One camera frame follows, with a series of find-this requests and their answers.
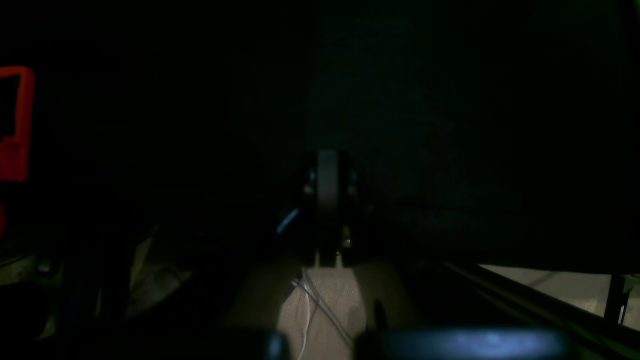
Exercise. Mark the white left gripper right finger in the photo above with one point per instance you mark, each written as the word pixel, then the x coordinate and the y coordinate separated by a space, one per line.
pixel 403 288

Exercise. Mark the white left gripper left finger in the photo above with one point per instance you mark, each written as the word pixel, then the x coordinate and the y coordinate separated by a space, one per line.
pixel 249 282

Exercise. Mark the red black clamp right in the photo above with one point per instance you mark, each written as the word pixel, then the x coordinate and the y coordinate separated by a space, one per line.
pixel 15 147

